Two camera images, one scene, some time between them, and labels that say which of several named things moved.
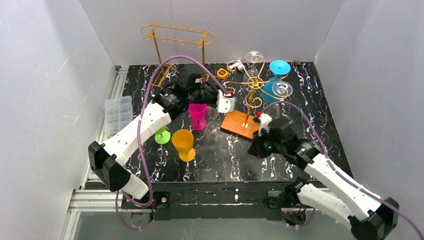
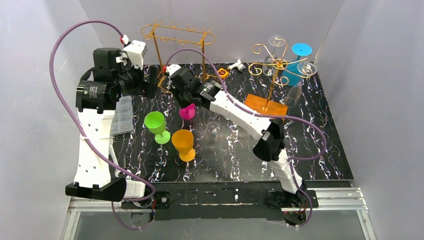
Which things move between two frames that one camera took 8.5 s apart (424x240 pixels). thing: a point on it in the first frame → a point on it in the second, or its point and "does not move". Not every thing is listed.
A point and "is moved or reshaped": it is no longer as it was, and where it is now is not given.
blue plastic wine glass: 279,67 → 292,72
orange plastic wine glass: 182,140 does not move
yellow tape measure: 222,73 does not move
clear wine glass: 213,127 does not move
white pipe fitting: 237,65 does not move
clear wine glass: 280,110 → 293,94
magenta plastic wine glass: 197,113 is moved or reshaped
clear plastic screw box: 118,112 does not move
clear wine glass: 251,76 → 270,64
